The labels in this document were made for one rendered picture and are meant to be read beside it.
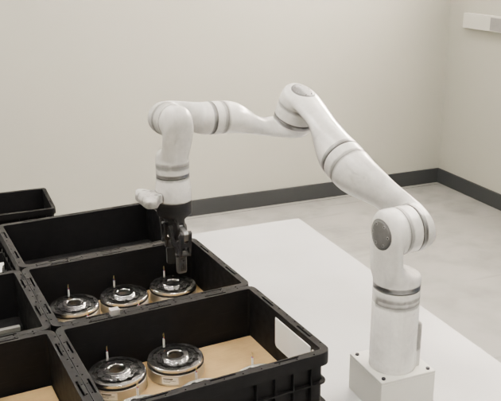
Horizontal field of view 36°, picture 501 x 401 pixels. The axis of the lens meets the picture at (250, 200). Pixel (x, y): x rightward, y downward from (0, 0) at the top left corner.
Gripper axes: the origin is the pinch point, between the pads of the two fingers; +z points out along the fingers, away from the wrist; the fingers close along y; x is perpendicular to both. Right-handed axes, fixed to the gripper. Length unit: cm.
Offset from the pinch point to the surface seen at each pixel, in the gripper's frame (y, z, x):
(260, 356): -28.8, 10.1, -5.8
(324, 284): 18, 23, -49
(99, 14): 273, -33, -60
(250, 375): -48.6, 0.7, 5.9
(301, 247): 44, 22, -56
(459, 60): 245, 4, -288
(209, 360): -25.8, 10.1, 3.5
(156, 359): -25.7, 7.2, 14.0
